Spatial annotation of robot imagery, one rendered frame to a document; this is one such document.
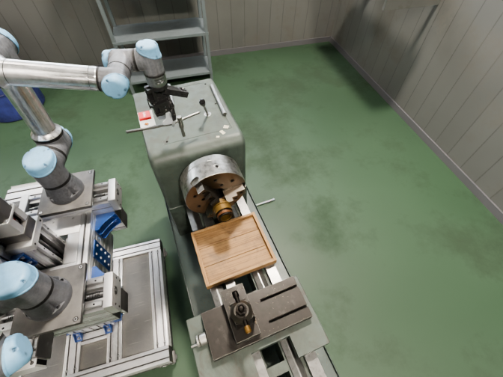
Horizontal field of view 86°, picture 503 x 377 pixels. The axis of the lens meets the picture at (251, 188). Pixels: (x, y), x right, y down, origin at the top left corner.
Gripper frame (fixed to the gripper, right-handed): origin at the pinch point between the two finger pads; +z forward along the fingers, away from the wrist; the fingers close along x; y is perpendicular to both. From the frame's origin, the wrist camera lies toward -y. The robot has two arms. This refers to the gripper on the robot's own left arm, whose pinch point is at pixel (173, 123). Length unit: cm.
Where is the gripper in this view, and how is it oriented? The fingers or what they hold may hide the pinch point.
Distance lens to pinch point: 129.9
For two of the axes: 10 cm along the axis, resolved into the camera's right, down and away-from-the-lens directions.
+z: -0.3, 6.0, 8.0
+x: 6.0, 6.4, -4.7
